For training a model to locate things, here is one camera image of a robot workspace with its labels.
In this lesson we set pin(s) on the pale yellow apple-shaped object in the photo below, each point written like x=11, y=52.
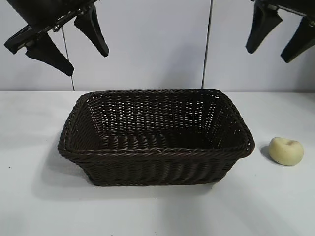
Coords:
x=285, y=152

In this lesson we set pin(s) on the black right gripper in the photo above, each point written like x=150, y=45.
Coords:
x=295, y=6

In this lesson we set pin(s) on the dark brown woven basket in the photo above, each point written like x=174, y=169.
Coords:
x=157, y=157

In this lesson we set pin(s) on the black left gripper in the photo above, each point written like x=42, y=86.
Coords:
x=49, y=12

